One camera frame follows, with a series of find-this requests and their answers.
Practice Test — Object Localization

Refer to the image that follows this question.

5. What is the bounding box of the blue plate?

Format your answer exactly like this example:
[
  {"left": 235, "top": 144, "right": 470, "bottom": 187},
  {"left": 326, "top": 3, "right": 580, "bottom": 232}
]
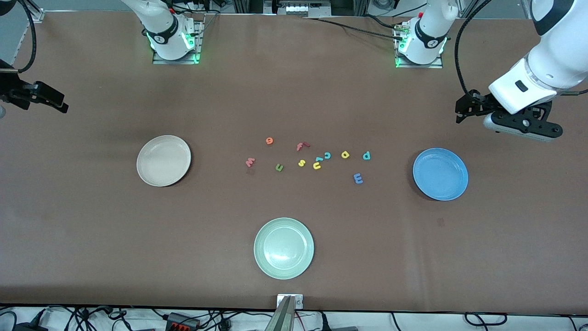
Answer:
[{"left": 413, "top": 148, "right": 469, "bottom": 201}]

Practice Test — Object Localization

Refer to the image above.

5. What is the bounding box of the beige brown plate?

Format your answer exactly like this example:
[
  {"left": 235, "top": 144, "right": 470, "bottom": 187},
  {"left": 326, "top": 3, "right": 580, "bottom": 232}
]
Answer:
[{"left": 136, "top": 135, "right": 192, "bottom": 187}]

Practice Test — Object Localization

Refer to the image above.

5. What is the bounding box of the grey electrical box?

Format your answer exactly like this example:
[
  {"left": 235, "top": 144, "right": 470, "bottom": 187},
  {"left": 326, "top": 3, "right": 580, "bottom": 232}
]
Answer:
[{"left": 276, "top": 0, "right": 331, "bottom": 18}]

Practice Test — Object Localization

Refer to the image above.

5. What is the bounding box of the pale green plate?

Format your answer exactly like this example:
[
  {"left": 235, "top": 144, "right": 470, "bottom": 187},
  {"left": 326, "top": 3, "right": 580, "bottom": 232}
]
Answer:
[{"left": 254, "top": 217, "right": 315, "bottom": 280}]

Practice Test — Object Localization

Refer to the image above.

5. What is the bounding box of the black and orange power strip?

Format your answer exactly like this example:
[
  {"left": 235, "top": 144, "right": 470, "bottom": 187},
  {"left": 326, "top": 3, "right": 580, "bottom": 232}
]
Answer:
[{"left": 166, "top": 313, "right": 201, "bottom": 331}]

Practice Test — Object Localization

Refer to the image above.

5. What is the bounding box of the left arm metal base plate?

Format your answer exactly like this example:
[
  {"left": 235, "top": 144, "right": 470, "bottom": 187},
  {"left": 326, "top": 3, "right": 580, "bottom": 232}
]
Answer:
[{"left": 395, "top": 23, "right": 444, "bottom": 69}]

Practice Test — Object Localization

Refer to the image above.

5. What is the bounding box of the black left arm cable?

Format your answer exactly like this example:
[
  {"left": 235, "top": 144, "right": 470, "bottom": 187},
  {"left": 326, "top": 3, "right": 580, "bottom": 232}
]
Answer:
[{"left": 454, "top": 0, "right": 495, "bottom": 95}]

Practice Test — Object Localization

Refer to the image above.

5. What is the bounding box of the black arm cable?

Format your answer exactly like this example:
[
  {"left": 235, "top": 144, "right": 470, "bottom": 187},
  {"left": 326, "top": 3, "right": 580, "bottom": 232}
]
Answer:
[
  {"left": 454, "top": 0, "right": 495, "bottom": 95},
  {"left": 16, "top": 0, "right": 38, "bottom": 73}
]

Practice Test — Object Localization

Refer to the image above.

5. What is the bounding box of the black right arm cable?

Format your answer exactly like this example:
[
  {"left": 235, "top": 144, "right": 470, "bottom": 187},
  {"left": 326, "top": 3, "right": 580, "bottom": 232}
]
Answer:
[{"left": 16, "top": 0, "right": 38, "bottom": 73}]

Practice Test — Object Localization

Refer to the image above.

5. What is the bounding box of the aluminium frame corner post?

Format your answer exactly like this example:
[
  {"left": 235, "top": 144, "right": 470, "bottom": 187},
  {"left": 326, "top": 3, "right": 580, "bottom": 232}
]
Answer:
[{"left": 21, "top": 0, "right": 45, "bottom": 23}]

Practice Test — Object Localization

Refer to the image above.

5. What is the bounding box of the short black table cable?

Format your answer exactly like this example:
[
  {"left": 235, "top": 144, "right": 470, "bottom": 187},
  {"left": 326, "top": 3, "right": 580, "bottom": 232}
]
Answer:
[{"left": 363, "top": 14, "right": 400, "bottom": 29}]

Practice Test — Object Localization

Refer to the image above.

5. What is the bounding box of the long black table cable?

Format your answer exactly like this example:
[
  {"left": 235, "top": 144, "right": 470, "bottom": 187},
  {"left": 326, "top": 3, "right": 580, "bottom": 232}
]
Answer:
[{"left": 303, "top": 16, "right": 406, "bottom": 41}]

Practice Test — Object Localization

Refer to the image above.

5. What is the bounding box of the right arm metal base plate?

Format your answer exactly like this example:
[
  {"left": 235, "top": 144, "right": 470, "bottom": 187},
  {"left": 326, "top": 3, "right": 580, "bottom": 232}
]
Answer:
[{"left": 153, "top": 21, "right": 204, "bottom": 65}]

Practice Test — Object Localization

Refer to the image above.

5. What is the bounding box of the black floor cable loop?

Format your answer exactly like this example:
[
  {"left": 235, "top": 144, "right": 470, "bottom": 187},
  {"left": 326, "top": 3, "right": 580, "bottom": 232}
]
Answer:
[{"left": 464, "top": 313, "right": 508, "bottom": 327}]

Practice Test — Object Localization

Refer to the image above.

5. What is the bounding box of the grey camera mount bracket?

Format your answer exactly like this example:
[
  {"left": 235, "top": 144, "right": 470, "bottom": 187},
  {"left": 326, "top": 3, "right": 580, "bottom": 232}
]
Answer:
[{"left": 277, "top": 294, "right": 304, "bottom": 309}]

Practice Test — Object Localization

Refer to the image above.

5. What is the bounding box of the aluminium camera mount bar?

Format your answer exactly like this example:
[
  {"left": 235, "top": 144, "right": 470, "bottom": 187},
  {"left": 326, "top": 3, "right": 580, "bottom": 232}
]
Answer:
[{"left": 264, "top": 297, "right": 295, "bottom": 331}]

